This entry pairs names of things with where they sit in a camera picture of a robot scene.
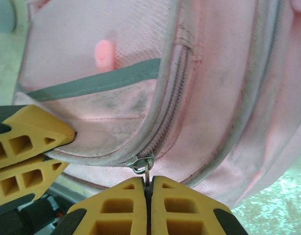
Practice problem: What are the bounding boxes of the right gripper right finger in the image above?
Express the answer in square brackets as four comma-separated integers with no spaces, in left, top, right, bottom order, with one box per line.
[150,176,246,235]

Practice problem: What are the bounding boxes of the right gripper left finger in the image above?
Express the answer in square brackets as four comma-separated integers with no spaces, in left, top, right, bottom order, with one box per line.
[53,176,148,235]

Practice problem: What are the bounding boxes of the pink school backpack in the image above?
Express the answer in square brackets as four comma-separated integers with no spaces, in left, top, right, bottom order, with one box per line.
[12,0,301,209]

